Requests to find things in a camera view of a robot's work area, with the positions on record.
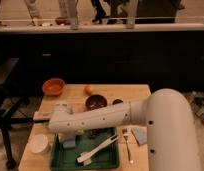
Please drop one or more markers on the dark red bowl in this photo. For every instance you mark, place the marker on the dark red bowl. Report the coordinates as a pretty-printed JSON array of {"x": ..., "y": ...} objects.
[{"x": 95, "y": 101}]

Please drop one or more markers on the white round container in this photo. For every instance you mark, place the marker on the white round container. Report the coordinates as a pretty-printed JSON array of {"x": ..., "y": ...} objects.
[{"x": 39, "y": 144}]

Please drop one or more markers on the red bowl on counter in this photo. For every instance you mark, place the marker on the red bowl on counter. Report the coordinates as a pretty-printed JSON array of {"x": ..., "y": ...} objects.
[{"x": 62, "y": 21}]

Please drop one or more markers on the orange bowl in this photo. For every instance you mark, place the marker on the orange bowl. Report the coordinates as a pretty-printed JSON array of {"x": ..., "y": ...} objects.
[{"x": 53, "y": 87}]

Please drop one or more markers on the orange fruit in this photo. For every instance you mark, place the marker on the orange fruit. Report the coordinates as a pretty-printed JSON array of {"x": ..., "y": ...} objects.
[{"x": 88, "y": 89}]

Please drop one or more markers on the white plastic tongs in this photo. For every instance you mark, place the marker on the white plastic tongs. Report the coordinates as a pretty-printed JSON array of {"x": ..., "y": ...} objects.
[{"x": 104, "y": 144}]

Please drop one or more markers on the grey blue sponge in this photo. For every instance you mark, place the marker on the grey blue sponge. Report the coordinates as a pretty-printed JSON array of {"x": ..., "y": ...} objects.
[{"x": 71, "y": 143}]

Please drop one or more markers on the silver fork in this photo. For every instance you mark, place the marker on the silver fork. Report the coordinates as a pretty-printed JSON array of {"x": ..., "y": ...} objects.
[{"x": 125, "y": 136}]

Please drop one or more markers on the bunch of dark grapes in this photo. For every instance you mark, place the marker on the bunch of dark grapes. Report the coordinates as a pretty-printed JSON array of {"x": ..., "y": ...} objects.
[{"x": 94, "y": 133}]

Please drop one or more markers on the grey folded cloth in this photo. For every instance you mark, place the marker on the grey folded cloth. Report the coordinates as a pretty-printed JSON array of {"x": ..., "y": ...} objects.
[{"x": 140, "y": 136}]

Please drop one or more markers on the small metal cup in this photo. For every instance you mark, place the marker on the small metal cup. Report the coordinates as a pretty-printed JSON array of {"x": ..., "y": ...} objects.
[{"x": 117, "y": 101}]

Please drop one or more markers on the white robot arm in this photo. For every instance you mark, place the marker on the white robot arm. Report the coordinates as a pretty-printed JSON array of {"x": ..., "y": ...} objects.
[{"x": 168, "y": 117}]

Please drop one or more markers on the wooden block brush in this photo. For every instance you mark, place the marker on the wooden block brush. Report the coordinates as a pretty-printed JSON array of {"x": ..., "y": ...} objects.
[{"x": 41, "y": 116}]

